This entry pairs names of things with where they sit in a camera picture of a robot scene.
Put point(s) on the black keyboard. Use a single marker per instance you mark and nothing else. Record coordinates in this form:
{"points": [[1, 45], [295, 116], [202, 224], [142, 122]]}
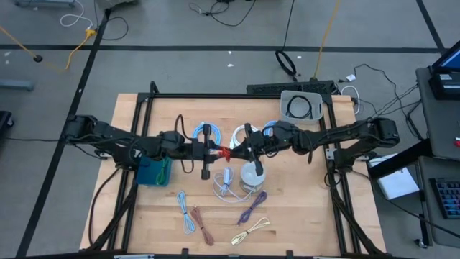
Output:
{"points": [[449, 198]]}

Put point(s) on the blue plastic bin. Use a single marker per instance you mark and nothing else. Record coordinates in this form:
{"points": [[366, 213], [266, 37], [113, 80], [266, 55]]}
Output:
{"points": [[147, 176]]}

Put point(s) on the white paper pad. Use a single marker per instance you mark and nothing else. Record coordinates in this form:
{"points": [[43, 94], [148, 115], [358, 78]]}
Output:
{"points": [[395, 183]]}

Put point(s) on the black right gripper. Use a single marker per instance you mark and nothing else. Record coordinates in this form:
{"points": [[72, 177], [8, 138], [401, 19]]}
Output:
{"points": [[264, 144]]}

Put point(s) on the open laptop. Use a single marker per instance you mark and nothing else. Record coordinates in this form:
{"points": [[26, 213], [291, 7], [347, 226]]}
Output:
{"points": [[451, 59]]}

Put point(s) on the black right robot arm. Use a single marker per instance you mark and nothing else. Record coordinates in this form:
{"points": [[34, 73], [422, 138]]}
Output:
{"points": [[341, 135]]}

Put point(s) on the white mushroom table lamp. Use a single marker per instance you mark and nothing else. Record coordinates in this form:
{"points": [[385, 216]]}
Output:
{"points": [[251, 180]]}

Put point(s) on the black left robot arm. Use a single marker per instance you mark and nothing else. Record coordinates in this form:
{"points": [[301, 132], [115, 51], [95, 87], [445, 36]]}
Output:
{"points": [[108, 131]]}

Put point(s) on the grey plastic bin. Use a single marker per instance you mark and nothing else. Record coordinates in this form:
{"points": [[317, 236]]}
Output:
{"points": [[318, 97]]}

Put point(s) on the black table frame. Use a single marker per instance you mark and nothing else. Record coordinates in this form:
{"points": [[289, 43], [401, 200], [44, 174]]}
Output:
{"points": [[233, 96]]}

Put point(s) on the black box device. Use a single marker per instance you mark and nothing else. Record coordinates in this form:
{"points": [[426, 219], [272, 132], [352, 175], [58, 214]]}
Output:
{"points": [[445, 86]]}

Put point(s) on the black perforated metal bar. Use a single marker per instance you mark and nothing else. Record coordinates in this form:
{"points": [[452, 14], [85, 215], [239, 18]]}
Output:
{"points": [[273, 88]]}

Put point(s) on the grey desk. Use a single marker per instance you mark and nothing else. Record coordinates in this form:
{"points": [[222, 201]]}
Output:
{"points": [[442, 122], [442, 230]]}

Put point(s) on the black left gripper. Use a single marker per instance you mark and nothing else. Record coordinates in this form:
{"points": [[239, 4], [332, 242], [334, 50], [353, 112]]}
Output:
{"points": [[206, 169]]}

